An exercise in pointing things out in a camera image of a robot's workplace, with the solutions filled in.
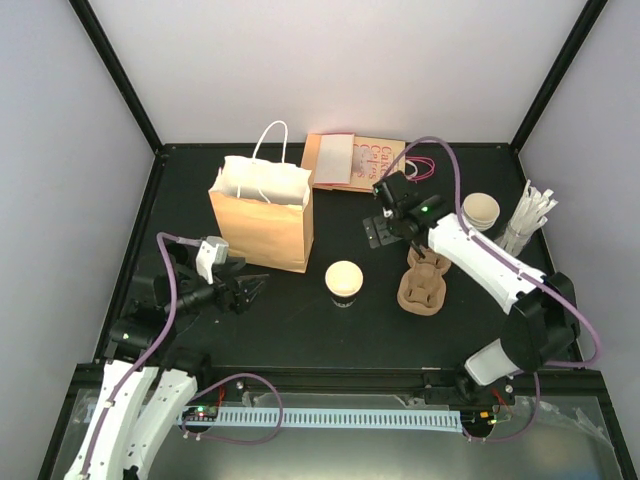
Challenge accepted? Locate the black frame post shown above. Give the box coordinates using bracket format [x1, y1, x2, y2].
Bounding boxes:
[510, 0, 608, 153]
[69, 0, 163, 153]

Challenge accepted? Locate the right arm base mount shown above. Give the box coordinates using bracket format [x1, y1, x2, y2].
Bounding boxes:
[418, 367, 515, 408]

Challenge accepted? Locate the jar of white stirrers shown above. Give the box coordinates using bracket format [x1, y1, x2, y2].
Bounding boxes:
[495, 180, 558, 257]

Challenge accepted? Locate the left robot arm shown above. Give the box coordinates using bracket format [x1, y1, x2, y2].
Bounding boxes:
[65, 234, 269, 479]

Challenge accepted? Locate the Cakes printed paper bag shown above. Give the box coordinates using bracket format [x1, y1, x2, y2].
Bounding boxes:
[322, 136, 435, 193]

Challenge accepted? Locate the orange flat bag stack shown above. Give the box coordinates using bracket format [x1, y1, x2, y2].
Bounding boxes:
[301, 133, 355, 188]

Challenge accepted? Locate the orange paper bag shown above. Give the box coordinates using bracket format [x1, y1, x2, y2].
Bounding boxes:
[208, 120, 314, 273]

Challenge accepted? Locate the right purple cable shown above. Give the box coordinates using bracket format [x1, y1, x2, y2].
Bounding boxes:
[379, 135, 603, 445]

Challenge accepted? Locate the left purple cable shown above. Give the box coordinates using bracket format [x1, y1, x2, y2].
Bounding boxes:
[74, 231, 284, 480]

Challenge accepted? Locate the stack of paper cups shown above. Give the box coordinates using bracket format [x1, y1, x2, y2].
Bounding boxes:
[462, 192, 500, 232]

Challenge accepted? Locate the purple cable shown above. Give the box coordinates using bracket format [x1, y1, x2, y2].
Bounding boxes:
[379, 135, 603, 445]
[74, 231, 284, 480]

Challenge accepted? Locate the black frame post left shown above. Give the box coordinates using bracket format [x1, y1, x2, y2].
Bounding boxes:
[69, 0, 163, 153]

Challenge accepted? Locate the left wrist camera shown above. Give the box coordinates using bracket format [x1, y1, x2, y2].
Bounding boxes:
[195, 236, 229, 285]

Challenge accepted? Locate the light blue cable duct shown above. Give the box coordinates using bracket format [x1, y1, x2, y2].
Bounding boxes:
[85, 403, 462, 434]

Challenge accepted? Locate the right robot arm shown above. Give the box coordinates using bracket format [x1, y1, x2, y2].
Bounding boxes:
[373, 172, 580, 403]

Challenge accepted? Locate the black frame post right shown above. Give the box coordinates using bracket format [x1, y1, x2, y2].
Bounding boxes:
[510, 0, 608, 153]

